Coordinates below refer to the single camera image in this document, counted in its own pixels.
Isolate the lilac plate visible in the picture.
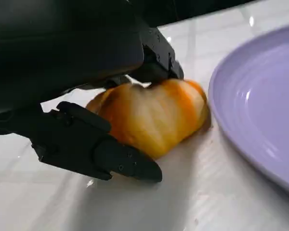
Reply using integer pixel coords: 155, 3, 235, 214
208, 23, 289, 198

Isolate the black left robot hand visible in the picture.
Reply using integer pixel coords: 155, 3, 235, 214
0, 0, 185, 184

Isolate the orange and white bread roll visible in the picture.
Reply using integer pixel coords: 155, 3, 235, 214
85, 78, 210, 160

